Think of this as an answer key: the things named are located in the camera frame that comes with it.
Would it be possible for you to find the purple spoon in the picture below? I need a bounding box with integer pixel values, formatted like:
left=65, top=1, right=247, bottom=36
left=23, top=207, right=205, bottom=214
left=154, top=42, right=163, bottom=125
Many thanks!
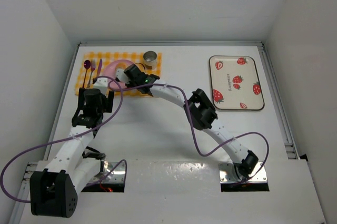
left=82, top=60, right=91, bottom=88

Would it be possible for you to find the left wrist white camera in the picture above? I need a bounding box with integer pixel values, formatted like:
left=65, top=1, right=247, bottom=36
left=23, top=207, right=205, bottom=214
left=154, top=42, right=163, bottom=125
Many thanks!
left=93, top=77, right=108, bottom=95

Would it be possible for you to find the purple knife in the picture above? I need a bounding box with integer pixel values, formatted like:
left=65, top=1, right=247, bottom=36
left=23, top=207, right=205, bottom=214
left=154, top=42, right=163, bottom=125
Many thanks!
left=96, top=59, right=103, bottom=77

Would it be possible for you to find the metal base plate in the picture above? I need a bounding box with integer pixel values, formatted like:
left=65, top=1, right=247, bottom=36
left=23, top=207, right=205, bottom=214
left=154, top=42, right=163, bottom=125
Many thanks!
left=89, top=161, right=127, bottom=183
left=219, top=162, right=267, bottom=184

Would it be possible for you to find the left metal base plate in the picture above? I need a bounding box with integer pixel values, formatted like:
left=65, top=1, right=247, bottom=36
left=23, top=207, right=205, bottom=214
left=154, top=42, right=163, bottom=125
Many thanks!
left=89, top=161, right=127, bottom=183

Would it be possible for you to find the orange checkered cloth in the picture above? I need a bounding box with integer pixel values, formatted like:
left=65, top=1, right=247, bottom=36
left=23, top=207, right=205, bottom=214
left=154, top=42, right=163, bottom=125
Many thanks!
left=74, top=52, right=163, bottom=99

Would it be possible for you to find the glazed donut bread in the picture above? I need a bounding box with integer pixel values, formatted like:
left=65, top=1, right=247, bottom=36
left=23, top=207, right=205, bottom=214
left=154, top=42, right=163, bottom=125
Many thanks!
left=115, top=62, right=128, bottom=70

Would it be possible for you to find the metal cup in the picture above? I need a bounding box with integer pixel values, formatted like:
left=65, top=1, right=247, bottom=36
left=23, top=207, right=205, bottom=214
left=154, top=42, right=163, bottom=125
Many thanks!
left=143, top=51, right=157, bottom=70

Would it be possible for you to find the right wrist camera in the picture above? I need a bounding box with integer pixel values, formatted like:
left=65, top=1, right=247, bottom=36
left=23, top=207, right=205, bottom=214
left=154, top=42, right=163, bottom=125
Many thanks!
left=115, top=64, right=160, bottom=84

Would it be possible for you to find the aluminium frame rail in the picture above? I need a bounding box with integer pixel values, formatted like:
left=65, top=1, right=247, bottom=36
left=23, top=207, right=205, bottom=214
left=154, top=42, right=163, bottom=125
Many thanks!
left=78, top=41, right=264, bottom=47

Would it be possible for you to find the purple fork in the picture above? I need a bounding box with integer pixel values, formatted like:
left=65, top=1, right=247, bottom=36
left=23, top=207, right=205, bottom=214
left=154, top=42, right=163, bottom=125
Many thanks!
left=88, top=59, right=96, bottom=85

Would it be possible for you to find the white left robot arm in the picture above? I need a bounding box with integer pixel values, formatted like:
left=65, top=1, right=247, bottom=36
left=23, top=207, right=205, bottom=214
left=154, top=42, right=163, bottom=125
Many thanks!
left=29, top=88, right=114, bottom=218

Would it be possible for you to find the pink plate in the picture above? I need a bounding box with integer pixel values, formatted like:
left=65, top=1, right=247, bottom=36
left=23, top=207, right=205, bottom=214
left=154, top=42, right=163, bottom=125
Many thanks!
left=103, top=60, right=134, bottom=90

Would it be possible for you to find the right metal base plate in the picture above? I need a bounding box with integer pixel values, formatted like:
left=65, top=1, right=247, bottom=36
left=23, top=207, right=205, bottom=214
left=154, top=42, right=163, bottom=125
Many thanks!
left=219, top=162, right=267, bottom=184

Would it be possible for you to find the strawberry print tray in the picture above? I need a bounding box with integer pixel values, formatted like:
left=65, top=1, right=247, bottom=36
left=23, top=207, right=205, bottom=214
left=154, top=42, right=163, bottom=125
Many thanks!
left=209, top=55, right=265, bottom=111

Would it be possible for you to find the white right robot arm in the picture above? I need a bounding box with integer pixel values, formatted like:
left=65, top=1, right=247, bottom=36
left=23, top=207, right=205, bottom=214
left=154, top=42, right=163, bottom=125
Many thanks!
left=126, top=80, right=259, bottom=179

